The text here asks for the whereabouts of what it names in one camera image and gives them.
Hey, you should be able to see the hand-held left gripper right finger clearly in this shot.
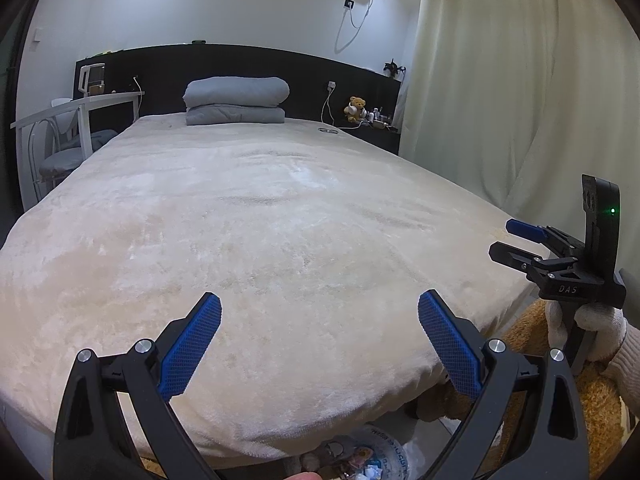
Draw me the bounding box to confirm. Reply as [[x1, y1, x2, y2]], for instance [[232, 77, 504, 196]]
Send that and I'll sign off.
[[417, 290, 591, 480]]

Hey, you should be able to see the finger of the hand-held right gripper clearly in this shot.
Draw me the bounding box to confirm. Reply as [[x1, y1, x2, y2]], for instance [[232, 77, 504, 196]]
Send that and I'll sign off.
[[505, 218, 584, 259], [488, 241, 582, 284]]

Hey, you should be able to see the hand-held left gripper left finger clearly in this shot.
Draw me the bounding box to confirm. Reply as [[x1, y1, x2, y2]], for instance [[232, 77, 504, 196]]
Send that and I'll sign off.
[[52, 292, 222, 480]]

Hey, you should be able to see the clear plastic bag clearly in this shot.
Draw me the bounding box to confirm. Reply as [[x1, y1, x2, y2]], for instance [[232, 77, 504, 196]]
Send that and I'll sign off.
[[310, 424, 418, 480]]

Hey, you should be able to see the person's right hand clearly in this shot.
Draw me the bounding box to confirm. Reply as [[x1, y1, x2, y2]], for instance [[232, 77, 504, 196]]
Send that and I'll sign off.
[[545, 302, 629, 369]]

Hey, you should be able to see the cream fleece bed blanket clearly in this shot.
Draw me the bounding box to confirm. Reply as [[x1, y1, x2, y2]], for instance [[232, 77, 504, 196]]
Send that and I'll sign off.
[[0, 112, 547, 461]]

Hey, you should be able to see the cream curtain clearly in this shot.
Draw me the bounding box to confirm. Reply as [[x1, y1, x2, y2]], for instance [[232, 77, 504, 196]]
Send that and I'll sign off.
[[400, 0, 640, 233]]

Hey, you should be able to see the black nightstand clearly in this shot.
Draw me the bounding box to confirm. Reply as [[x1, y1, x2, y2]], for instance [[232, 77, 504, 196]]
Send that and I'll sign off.
[[340, 110, 402, 157]]

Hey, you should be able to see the brown teddy bear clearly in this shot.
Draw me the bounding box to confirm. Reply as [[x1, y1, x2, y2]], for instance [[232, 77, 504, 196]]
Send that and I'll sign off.
[[344, 95, 369, 124]]

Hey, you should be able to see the white chair grey cushion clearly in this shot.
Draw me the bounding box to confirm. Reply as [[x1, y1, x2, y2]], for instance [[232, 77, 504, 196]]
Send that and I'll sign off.
[[27, 99, 121, 200]]

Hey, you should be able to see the folded grey quilt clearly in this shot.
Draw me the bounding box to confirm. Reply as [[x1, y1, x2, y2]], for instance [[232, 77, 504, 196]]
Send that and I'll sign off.
[[183, 77, 291, 110], [185, 105, 286, 126]]

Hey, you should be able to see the black headboard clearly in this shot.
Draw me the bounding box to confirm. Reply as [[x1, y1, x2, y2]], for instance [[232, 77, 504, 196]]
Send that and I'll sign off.
[[75, 44, 402, 156]]

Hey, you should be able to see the white desk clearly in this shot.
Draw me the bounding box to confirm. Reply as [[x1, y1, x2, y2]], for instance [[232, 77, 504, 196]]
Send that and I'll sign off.
[[10, 91, 146, 161]]

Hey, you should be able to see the white desk mirror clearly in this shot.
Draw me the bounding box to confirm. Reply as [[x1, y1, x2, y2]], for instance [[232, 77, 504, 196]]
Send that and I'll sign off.
[[77, 63, 107, 97]]

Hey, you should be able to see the white charger cable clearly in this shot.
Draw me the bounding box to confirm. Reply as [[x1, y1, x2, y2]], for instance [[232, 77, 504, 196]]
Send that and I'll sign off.
[[320, 87, 337, 125]]

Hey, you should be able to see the white power cable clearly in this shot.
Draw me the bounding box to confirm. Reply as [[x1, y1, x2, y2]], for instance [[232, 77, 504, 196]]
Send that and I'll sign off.
[[334, 0, 381, 53]]

